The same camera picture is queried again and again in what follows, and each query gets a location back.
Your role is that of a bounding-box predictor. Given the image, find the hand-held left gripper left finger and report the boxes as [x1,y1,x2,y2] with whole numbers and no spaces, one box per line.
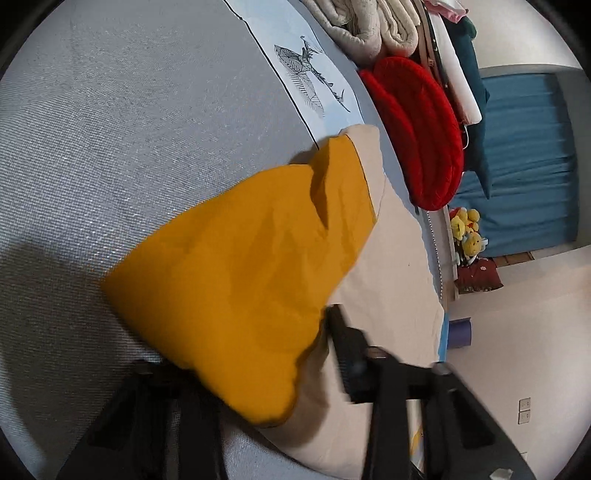
[58,357,229,480]

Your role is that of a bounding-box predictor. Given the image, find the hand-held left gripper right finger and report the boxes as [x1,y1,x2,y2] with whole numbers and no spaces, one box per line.
[325,304,539,480]

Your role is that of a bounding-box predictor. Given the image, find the beige and orange hoodie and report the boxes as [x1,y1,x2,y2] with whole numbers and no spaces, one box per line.
[99,124,446,480]

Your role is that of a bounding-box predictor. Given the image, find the purple cup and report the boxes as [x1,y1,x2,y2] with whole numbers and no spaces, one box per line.
[449,318,472,349]

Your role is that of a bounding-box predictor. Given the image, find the dark red bag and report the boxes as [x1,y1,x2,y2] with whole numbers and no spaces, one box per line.
[455,258,504,294]

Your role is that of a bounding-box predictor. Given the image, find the yellow plush toy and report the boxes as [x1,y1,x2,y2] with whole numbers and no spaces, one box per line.
[450,209,482,241]
[462,231,489,259]

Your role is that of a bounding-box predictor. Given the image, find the red folded blanket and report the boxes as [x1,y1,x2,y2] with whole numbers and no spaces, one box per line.
[358,55,465,210]

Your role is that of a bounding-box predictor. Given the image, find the blue curtain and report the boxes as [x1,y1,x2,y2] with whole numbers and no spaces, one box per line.
[450,74,580,257]

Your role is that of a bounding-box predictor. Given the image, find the dark teal hanging cloth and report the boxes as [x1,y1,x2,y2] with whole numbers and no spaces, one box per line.
[445,18,492,199]

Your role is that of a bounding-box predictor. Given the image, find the white hanging garment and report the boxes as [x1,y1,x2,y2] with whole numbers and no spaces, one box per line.
[418,0,483,125]

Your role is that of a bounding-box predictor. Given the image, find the cream folded blanket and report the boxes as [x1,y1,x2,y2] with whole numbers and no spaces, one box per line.
[302,0,421,61]

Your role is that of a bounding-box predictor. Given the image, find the pink cloth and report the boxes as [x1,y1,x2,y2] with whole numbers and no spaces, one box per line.
[422,0,467,21]

